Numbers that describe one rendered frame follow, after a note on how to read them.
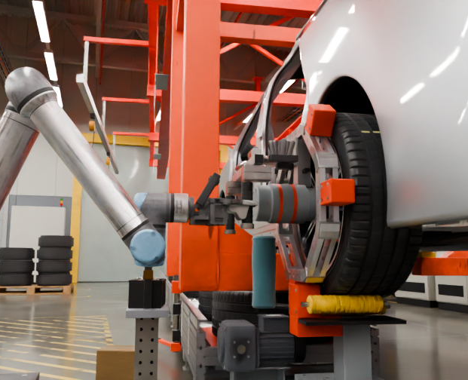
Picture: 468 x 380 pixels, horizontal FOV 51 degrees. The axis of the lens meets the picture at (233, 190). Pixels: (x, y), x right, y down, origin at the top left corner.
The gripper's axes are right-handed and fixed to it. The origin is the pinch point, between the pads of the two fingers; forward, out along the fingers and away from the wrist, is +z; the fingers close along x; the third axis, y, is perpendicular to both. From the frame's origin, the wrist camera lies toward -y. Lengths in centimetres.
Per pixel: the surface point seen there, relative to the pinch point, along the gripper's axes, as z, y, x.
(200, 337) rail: -9, 51, -70
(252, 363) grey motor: 8, 57, -39
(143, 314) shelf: -33, 40, -54
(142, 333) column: -34, 50, -73
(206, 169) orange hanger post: -8, -21, -60
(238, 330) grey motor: 3, 45, -39
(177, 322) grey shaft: -12, 59, -183
